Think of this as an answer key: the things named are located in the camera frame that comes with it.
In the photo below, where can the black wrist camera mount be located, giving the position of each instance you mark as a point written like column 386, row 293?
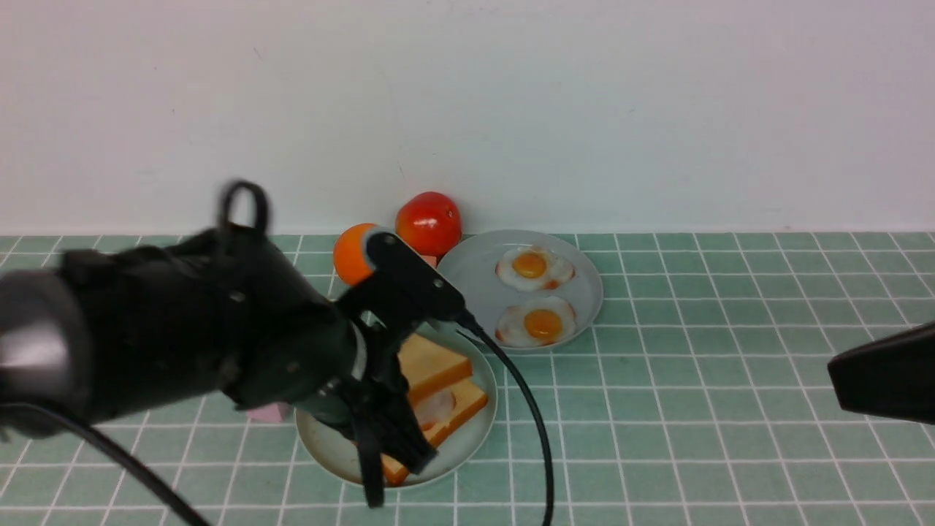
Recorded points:
column 401, row 290

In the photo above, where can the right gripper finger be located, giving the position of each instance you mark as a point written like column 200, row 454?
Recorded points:
column 891, row 377

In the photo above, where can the mint green plate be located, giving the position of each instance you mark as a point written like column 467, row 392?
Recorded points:
column 339, row 457

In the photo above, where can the red tomato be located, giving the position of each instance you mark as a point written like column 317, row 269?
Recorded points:
column 430, row 223

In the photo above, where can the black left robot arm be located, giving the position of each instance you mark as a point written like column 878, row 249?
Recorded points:
column 105, row 336

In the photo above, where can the fried egg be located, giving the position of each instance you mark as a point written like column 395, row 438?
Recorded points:
column 538, row 322
column 532, row 268
column 435, row 409

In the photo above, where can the grey plate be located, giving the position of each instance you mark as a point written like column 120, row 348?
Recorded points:
column 471, row 268

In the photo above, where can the orange fruit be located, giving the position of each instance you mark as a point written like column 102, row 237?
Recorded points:
column 348, row 255

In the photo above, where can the toast slice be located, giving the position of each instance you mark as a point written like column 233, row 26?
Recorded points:
column 430, row 367
column 460, row 402

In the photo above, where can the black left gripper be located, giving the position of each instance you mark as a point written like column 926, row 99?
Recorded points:
column 339, row 362

